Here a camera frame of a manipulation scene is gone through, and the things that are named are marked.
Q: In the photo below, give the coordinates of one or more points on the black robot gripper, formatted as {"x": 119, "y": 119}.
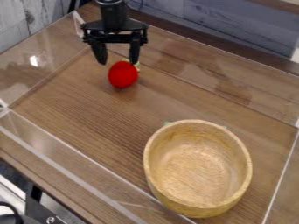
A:
{"x": 131, "y": 33}

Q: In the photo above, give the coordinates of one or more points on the red plush strawberry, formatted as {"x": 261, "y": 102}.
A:
{"x": 123, "y": 74}

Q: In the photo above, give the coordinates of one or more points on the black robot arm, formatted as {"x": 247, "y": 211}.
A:
{"x": 116, "y": 28}

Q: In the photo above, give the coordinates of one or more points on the oval wooden bowl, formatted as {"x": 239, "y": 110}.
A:
{"x": 198, "y": 167}

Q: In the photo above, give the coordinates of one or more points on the clear acrylic corner bracket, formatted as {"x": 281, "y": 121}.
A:
{"x": 79, "y": 21}

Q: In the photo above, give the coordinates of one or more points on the clear acrylic enclosure wall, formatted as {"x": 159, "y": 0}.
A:
{"x": 59, "y": 148}

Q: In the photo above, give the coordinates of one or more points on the black metal table bracket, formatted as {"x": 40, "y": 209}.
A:
{"x": 36, "y": 210}

